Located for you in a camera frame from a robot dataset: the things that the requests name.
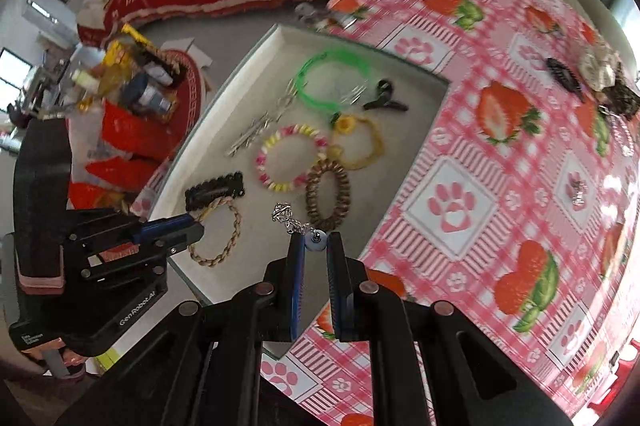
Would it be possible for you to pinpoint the braided rope bracelet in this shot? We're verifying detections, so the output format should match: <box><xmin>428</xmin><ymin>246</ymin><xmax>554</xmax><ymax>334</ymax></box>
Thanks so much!
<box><xmin>187</xmin><ymin>196</ymin><xmax>243</xmax><ymax>267</ymax></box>

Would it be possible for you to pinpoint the leopard print scrunchie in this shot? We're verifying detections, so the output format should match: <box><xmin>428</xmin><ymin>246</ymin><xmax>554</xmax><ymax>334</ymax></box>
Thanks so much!
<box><xmin>597</xmin><ymin>78</ymin><xmax>640</xmax><ymax>122</ymax></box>

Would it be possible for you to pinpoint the silver hairpin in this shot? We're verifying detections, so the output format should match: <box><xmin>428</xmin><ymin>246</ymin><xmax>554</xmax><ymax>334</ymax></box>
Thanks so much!
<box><xmin>265</xmin><ymin>78</ymin><xmax>301</xmax><ymax>122</ymax></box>
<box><xmin>225</xmin><ymin>113</ymin><xmax>273</xmax><ymax>157</ymax></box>
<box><xmin>337</xmin><ymin>83</ymin><xmax>368</xmax><ymax>107</ymax></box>

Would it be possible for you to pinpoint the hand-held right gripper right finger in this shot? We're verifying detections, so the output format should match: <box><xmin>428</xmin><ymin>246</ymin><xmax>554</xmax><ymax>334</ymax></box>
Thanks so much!
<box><xmin>325</xmin><ymin>232</ymin><xmax>573</xmax><ymax>426</ymax></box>

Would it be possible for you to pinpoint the strawberry print pink tablecloth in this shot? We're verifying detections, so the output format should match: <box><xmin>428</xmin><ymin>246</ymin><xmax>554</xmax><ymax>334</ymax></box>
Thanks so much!
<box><xmin>135</xmin><ymin>0</ymin><xmax>640</xmax><ymax>426</ymax></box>

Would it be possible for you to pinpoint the small silver charm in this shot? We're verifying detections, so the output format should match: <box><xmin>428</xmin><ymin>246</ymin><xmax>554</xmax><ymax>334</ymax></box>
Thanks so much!
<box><xmin>565</xmin><ymin>176</ymin><xmax>586</xmax><ymax>207</ymax></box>

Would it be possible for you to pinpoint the brown spiral hair tie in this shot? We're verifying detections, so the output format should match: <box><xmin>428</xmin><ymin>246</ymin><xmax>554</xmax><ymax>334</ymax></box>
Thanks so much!
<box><xmin>305</xmin><ymin>158</ymin><xmax>352</xmax><ymax>232</ymax></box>

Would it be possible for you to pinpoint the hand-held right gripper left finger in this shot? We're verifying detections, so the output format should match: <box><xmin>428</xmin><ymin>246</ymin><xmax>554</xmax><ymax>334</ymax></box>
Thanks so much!
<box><xmin>55</xmin><ymin>232</ymin><xmax>308</xmax><ymax>426</ymax></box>

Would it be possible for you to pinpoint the pink yellow bead bracelet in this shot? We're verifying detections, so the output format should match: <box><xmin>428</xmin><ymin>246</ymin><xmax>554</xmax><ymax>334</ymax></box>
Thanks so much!
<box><xmin>255</xmin><ymin>123</ymin><xmax>331</xmax><ymax>193</ymax></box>

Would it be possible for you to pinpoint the black snap hair clip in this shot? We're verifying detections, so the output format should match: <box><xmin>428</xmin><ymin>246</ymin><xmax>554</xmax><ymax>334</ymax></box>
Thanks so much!
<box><xmin>184</xmin><ymin>171</ymin><xmax>247</xmax><ymax>213</ymax></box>

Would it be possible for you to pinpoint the blue bottle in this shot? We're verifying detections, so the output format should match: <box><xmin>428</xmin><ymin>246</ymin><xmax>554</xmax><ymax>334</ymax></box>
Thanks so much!
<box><xmin>122</xmin><ymin>73</ymin><xmax>173</xmax><ymax>114</ymax></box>

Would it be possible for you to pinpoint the clear bead bracelet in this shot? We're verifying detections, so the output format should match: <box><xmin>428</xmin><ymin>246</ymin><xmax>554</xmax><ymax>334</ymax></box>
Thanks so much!
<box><xmin>607</xmin><ymin>106</ymin><xmax>640</xmax><ymax>162</ymax></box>

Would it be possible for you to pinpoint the red plastic bag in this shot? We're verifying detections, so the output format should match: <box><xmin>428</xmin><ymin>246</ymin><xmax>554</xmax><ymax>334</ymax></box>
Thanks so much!
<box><xmin>67</xmin><ymin>101</ymin><xmax>173</xmax><ymax>212</ymax></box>

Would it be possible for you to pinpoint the white polka-dot scrunchie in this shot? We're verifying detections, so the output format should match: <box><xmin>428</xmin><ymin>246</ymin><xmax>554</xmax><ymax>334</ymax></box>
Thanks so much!
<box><xmin>579</xmin><ymin>43</ymin><xmax>621</xmax><ymax>92</ymax></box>

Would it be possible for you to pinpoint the green plastic bangle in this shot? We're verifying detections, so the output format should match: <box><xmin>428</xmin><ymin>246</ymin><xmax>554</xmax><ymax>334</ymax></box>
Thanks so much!
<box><xmin>296</xmin><ymin>48</ymin><xmax>373</xmax><ymax>117</ymax></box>

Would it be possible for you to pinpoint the black claw hair clip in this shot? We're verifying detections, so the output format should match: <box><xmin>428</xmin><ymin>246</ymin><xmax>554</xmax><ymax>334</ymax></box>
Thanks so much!
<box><xmin>362</xmin><ymin>78</ymin><xmax>408</xmax><ymax>113</ymax></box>

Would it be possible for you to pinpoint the white tray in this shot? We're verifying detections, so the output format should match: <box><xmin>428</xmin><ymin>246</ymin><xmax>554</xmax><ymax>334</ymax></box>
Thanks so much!
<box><xmin>147</xmin><ymin>22</ymin><xmax>451</xmax><ymax>359</ymax></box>

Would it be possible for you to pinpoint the black spiral hair tie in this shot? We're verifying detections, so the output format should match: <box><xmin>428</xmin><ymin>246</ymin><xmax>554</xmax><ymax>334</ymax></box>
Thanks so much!
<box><xmin>545</xmin><ymin>56</ymin><xmax>586</xmax><ymax>99</ymax></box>

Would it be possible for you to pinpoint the yellow packet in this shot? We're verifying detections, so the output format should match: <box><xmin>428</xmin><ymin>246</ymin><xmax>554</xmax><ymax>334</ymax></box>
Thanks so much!
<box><xmin>102</xmin><ymin>26</ymin><xmax>151</xmax><ymax>72</ymax></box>

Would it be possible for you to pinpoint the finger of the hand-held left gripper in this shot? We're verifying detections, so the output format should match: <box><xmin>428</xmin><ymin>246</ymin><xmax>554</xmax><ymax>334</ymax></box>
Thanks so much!
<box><xmin>167</xmin><ymin>225</ymin><xmax>206</xmax><ymax>256</ymax></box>
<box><xmin>131</xmin><ymin>213</ymin><xmax>197</xmax><ymax>243</ymax></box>

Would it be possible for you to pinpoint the yellow flower bracelet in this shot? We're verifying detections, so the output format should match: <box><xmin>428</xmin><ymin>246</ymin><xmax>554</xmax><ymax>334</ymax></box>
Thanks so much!
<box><xmin>327</xmin><ymin>113</ymin><xmax>386</xmax><ymax>172</ymax></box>

